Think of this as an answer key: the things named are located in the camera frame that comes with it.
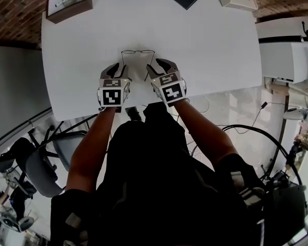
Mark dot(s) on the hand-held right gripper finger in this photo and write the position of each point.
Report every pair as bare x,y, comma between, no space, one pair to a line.
155,73
166,65

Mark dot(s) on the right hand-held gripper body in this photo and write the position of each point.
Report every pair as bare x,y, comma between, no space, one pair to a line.
172,91

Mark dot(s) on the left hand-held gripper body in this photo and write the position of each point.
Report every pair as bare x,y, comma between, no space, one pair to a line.
112,96

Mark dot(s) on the person's left forearm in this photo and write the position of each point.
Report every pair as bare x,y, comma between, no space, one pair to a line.
89,147

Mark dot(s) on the person's right forearm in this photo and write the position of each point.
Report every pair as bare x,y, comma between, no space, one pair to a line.
202,132

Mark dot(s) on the person's black shoe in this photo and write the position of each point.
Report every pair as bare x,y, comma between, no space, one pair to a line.
134,113

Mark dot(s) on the brown box with white lining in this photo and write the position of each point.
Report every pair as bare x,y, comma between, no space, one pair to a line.
86,2

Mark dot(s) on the person's black clothing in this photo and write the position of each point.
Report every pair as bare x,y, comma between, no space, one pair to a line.
164,188

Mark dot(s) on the grey office chair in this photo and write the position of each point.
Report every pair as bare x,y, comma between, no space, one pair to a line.
41,170

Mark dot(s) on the white cabinet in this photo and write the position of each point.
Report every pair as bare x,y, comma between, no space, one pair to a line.
279,58

